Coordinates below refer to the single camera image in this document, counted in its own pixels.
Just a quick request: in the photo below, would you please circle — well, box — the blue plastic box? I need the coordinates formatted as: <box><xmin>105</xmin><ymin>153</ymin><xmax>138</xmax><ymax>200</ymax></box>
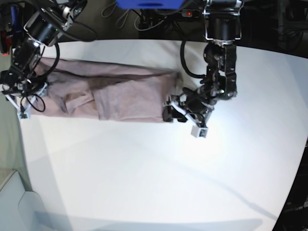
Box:
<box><xmin>116</xmin><ymin>0</ymin><xmax>184</xmax><ymax>9</ymax></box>

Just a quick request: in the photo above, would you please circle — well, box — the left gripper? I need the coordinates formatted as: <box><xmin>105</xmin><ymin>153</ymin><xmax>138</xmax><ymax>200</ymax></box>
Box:
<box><xmin>162</xmin><ymin>87</ymin><xmax>216</xmax><ymax>128</ymax></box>

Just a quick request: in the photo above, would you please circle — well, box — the black power strip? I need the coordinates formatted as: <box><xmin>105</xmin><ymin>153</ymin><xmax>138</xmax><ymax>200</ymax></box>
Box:
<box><xmin>181</xmin><ymin>9</ymin><xmax>201</xmax><ymax>18</ymax></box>

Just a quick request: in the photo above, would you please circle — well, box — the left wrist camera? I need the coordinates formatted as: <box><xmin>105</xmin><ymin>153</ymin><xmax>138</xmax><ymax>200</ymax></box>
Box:
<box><xmin>191</xmin><ymin>126</ymin><xmax>208</xmax><ymax>138</ymax></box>

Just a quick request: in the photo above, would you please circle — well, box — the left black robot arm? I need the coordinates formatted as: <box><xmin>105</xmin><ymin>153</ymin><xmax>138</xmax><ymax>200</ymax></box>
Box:
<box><xmin>162</xmin><ymin>0</ymin><xmax>244</xmax><ymax>128</ymax></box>

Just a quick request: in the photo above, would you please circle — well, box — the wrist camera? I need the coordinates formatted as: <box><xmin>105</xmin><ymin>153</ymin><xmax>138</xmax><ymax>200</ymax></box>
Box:
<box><xmin>17</xmin><ymin>110</ymin><xmax>31</xmax><ymax>120</ymax></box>
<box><xmin>191</xmin><ymin>126</ymin><xmax>208</xmax><ymax>138</ymax></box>

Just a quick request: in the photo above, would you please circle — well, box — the mauve t-shirt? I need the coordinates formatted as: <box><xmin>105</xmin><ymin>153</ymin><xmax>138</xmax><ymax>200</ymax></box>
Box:
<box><xmin>32</xmin><ymin>59</ymin><xmax>182</xmax><ymax>123</ymax></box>

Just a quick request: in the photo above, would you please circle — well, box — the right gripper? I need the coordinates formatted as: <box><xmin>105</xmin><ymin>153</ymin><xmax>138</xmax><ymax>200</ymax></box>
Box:
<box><xmin>0</xmin><ymin>79</ymin><xmax>48</xmax><ymax>116</ymax></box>

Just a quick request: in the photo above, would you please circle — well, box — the grey rounded bin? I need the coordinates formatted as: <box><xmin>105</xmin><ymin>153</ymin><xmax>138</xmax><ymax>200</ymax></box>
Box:
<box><xmin>0</xmin><ymin>170</ymin><xmax>46</xmax><ymax>231</ymax></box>

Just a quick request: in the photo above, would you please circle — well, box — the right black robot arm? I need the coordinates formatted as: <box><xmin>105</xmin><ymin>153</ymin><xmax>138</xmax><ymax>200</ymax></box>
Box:
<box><xmin>0</xmin><ymin>0</ymin><xmax>88</xmax><ymax>119</ymax></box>

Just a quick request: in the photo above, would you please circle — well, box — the red and black clamp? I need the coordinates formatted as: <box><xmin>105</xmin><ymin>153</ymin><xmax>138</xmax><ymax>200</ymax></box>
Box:
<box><xmin>0</xmin><ymin>26</ymin><xmax>12</xmax><ymax>56</ymax></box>

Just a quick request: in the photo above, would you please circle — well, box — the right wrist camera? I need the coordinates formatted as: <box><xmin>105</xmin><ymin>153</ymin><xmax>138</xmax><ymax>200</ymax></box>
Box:
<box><xmin>17</xmin><ymin>110</ymin><xmax>31</xmax><ymax>120</ymax></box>

